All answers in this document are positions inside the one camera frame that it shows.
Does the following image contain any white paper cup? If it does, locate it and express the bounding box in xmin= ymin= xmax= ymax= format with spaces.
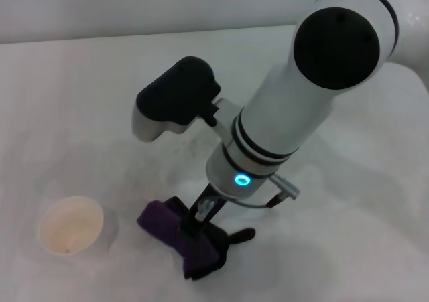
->
xmin=37 ymin=196 xmax=105 ymax=256

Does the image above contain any purple rag with black trim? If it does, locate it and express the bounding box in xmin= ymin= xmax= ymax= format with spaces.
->
xmin=136 ymin=196 xmax=257 ymax=272

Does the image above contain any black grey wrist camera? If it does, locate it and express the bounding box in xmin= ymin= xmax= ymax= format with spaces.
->
xmin=132 ymin=56 xmax=223 ymax=145

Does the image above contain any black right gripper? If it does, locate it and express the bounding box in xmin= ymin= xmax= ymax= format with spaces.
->
xmin=176 ymin=183 xmax=230 ymax=239

